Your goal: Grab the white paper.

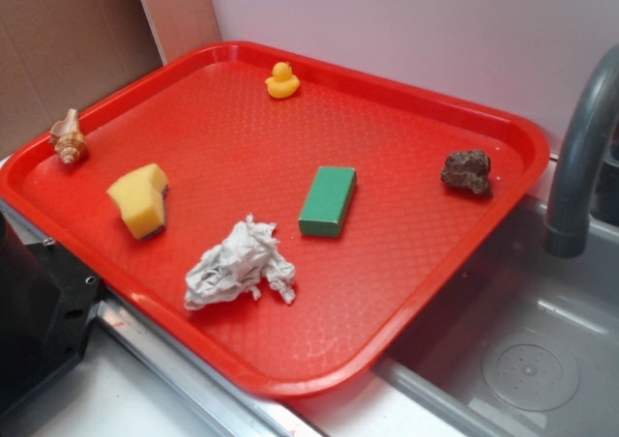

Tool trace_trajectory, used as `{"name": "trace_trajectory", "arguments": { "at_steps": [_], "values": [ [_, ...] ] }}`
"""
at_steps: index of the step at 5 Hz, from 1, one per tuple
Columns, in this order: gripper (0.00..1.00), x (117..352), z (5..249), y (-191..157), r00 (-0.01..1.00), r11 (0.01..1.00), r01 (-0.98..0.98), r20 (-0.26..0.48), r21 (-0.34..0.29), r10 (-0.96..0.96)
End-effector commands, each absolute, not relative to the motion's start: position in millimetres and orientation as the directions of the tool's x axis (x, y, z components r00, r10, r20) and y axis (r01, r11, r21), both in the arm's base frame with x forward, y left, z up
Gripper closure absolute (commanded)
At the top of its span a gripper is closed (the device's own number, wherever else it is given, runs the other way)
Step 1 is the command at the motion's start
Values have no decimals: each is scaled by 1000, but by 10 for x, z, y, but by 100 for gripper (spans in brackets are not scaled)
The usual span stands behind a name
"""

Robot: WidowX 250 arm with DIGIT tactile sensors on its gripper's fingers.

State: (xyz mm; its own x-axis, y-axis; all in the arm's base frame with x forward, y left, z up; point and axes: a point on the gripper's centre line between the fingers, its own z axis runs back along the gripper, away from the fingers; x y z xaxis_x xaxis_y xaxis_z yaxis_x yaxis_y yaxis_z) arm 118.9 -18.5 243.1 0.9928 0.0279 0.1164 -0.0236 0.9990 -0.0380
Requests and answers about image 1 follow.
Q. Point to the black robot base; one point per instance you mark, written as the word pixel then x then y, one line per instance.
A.
pixel 49 299

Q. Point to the grey plastic sink basin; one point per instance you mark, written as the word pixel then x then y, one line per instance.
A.
pixel 511 286

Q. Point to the grey faucet spout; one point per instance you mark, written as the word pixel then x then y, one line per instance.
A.
pixel 585 182

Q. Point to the red plastic tray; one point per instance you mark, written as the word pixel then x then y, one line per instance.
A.
pixel 230 150

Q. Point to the brown cardboard panel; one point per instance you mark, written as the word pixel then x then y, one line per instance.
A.
pixel 63 54

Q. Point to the brown rock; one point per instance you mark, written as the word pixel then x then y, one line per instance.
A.
pixel 468 170

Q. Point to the brown spiral seashell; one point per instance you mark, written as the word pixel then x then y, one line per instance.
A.
pixel 69 142

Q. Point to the round sink drain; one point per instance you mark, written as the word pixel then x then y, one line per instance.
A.
pixel 530 372

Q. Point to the green rectangular block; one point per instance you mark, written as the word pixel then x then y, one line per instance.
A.
pixel 327 203

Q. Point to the yellow rubber duck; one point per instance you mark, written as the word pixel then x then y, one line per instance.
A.
pixel 283 83

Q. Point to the yellow sponge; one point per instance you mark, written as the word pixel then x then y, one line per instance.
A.
pixel 140 198

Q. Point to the crumpled white paper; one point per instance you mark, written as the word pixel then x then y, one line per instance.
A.
pixel 236 266

